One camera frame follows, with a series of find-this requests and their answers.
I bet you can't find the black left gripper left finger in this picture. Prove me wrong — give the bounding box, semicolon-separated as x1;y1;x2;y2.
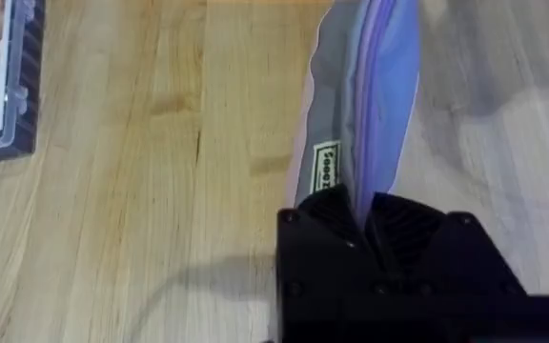
276;183;381;343

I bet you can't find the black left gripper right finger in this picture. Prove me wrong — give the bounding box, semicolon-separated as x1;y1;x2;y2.
364;192;529;343

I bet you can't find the purple and grey zip bag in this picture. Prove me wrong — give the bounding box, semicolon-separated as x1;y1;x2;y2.
287;0;422;225

